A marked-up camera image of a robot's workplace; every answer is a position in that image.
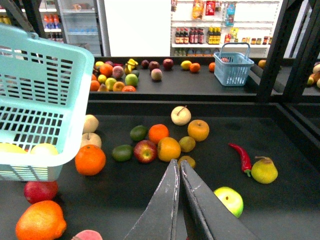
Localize red apple centre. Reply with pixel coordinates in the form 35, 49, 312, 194
133, 140, 158, 164

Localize white goods shelf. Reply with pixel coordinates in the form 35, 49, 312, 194
170, 0, 283, 58

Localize black shelf post right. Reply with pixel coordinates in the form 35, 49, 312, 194
256, 0, 308, 103

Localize far dark red apple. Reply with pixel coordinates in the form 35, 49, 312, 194
148, 61, 160, 72

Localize large orange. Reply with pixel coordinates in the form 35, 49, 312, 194
74, 144, 107, 176

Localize black shelf post left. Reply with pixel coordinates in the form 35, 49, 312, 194
0, 0, 48, 39

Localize brown kiwi lower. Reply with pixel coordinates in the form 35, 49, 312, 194
177, 155, 196, 169

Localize white pear lower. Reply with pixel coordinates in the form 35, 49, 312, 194
80, 132, 102, 148

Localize far peach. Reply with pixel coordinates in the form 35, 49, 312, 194
150, 68, 163, 81

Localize far orange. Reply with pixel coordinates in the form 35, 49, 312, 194
189, 62, 201, 74

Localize yellow green pear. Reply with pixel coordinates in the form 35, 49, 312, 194
251, 156, 278, 184

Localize black near shelf tray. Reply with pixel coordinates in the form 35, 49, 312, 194
0, 100, 320, 240

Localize blue plastic basket far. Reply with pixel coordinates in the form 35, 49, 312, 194
213, 42, 255, 87

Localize red apple left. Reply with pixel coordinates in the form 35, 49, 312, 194
23, 180, 59, 204

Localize red chili pepper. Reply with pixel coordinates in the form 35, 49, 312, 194
228, 143, 252, 177

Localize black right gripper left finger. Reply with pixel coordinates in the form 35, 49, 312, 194
124, 159, 180, 240

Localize green lime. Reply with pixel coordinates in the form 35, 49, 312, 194
111, 144, 134, 162
129, 125, 148, 142

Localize green apple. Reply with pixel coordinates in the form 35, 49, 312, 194
213, 186, 244, 218
124, 73, 139, 87

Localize black shelf post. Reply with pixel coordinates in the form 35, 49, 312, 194
0, 0, 48, 39
256, 0, 308, 103

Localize glass door fridge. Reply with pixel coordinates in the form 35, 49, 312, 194
55, 0, 111, 57

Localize yellow orange fruit centre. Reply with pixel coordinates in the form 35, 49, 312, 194
157, 137, 181, 162

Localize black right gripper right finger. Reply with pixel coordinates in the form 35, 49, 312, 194
180, 160, 258, 240

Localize brown kiwi upper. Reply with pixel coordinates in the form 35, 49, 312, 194
178, 136, 196, 153

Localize white round pear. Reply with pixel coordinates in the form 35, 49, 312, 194
170, 105, 192, 126

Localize far bananas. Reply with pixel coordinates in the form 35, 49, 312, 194
124, 58, 139, 75

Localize pink peach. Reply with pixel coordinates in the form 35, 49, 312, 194
72, 229, 103, 240

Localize small orange tangerine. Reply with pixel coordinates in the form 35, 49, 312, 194
148, 124, 170, 145

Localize golden orange apple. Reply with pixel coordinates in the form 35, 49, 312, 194
187, 119, 210, 142

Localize light teal basket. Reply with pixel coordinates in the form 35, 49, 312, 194
0, 24, 95, 182

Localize green lime middle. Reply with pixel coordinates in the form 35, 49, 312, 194
111, 144, 134, 162

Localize yellow lemon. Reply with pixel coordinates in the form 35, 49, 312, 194
0, 142, 27, 154
30, 143, 59, 156
180, 60, 192, 71

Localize orange front left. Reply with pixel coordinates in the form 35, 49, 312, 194
15, 200, 67, 240

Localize green lime upper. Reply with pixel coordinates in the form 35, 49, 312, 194
129, 125, 148, 142

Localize white pear upper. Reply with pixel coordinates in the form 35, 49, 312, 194
82, 114, 99, 134

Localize brown kiwi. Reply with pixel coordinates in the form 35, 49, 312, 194
177, 155, 196, 169
178, 136, 196, 153

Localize far green apple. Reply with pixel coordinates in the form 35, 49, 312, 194
124, 73, 139, 87

